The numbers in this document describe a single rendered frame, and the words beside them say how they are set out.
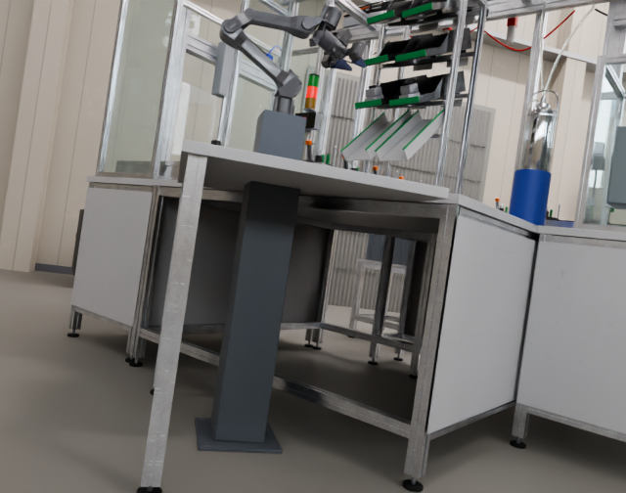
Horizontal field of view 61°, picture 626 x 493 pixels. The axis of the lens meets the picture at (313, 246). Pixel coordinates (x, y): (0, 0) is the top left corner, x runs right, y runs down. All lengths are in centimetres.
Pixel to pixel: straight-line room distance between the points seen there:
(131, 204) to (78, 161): 363
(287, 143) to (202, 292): 129
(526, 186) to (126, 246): 187
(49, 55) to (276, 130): 477
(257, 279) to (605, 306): 124
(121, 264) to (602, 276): 207
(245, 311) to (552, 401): 120
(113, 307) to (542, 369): 193
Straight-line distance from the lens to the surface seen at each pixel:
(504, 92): 773
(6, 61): 666
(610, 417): 222
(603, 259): 219
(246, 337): 172
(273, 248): 170
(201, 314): 284
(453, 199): 158
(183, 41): 314
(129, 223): 273
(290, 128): 175
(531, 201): 255
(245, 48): 184
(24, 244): 615
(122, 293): 273
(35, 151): 617
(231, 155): 132
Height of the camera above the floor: 65
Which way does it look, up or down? level
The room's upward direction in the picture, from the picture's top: 8 degrees clockwise
